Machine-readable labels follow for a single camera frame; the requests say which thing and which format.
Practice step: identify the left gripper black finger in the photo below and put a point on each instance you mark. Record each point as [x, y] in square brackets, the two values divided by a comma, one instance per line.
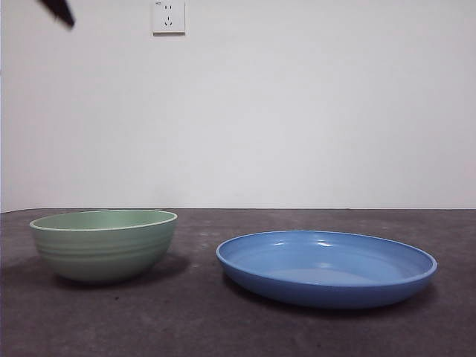
[59, 9]

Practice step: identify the green ribbed bowl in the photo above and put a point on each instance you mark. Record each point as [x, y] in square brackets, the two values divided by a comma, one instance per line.
[100, 256]

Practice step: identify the blue round plate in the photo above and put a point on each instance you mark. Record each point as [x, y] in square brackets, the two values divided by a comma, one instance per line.
[327, 294]

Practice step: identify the white wall socket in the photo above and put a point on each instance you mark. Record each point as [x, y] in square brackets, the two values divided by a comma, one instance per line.
[168, 18]

